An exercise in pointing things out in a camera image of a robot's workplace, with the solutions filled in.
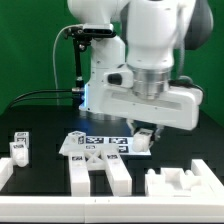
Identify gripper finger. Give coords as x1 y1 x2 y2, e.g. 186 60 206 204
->
152 125 164 141
126 119 136 134

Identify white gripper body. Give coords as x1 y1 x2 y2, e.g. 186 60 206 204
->
98 78 204 132

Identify white chair seat block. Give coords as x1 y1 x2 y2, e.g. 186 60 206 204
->
145 168 214 198

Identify white long side rail back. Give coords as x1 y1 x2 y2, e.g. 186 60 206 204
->
102 151 132 196

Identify white long side rail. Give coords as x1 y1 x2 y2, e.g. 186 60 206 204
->
102 151 132 196
69 152 90 197

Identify white long side rail front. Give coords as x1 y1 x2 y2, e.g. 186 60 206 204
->
69 152 90 197

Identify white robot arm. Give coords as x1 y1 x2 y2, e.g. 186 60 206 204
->
67 0 213 130

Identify white flat back panel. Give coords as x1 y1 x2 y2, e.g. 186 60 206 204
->
59 136 151 156

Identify white left fence block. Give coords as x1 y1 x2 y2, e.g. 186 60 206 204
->
0 158 13 191

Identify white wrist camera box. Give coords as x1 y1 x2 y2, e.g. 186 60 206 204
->
105 64 133 88

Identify white right fence rail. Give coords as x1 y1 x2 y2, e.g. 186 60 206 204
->
191 159 224 198

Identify white fence rail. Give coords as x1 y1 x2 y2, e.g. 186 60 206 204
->
191 159 224 198
0 196 224 223

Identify black base cables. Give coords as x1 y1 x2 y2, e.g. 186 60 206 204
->
6 87 84 111

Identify black camera on stand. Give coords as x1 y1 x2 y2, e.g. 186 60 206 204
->
64 24 116 88

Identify grey camera cable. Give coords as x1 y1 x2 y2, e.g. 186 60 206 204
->
52 24 81 106

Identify white front fence rail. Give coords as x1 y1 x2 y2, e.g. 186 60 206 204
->
0 196 224 223

